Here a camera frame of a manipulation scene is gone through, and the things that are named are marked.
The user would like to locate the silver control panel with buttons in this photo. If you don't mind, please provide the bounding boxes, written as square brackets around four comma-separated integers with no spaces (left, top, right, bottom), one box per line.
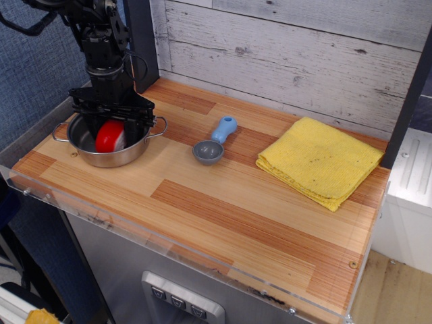
[141,271,225,323]

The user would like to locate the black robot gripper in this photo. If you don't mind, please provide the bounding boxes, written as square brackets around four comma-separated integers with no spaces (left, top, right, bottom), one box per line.
[69,71,156,148]

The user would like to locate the yellow object bottom left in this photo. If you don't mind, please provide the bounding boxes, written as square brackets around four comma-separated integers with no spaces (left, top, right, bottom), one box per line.
[24,308,60,324]

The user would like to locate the white cabinet at right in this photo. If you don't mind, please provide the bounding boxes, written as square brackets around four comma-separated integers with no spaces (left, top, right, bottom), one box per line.
[372,128,431,273]

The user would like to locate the red and white sushi toy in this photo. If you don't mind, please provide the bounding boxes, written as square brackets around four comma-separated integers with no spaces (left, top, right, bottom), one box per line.
[95,119,126,153]

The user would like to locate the folded yellow cloth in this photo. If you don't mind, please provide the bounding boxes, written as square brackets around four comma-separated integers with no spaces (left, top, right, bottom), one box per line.
[256,117,384,212]

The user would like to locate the black right vertical post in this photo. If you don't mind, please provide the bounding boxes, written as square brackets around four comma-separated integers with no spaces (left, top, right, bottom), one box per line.
[380,30,431,169]

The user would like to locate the black braided cable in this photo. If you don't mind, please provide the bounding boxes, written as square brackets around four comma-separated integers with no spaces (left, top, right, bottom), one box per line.
[0,8,58,37]

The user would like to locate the stainless steel pot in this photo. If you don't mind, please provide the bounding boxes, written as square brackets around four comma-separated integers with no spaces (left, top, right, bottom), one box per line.
[51,114,168,168]

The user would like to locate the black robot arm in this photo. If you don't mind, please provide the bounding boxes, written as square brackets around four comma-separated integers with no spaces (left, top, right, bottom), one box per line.
[27,1,155,146]

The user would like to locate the blue and grey scoop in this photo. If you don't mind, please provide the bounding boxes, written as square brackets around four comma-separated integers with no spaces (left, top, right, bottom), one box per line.
[192,116,238,165]

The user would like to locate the clear acrylic table guard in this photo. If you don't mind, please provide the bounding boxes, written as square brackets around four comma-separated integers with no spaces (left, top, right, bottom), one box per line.
[1,155,389,323]

